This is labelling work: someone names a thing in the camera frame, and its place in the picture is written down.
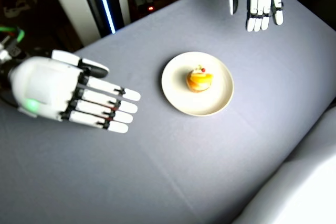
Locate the toy fruit cupcake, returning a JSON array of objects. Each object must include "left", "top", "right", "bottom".
[{"left": 186, "top": 64, "right": 215, "bottom": 93}]

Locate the round cream plate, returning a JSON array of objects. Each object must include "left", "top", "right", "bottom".
[{"left": 161, "top": 51, "right": 235, "bottom": 117}]

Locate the wide white upright panel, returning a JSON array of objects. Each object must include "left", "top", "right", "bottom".
[{"left": 43, "top": 0, "right": 102, "bottom": 47}]

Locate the blue light strip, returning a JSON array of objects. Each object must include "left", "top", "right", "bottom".
[{"left": 93, "top": 0, "right": 117, "bottom": 35}]

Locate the black device with red light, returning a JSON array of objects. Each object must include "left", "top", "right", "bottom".
[{"left": 128, "top": 0, "right": 164, "bottom": 20}]

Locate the grey table cloth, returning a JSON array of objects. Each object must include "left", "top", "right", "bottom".
[{"left": 0, "top": 0, "right": 336, "bottom": 224}]

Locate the white backdrop sheet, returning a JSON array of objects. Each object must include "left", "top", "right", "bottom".
[{"left": 232, "top": 107, "right": 336, "bottom": 224}]

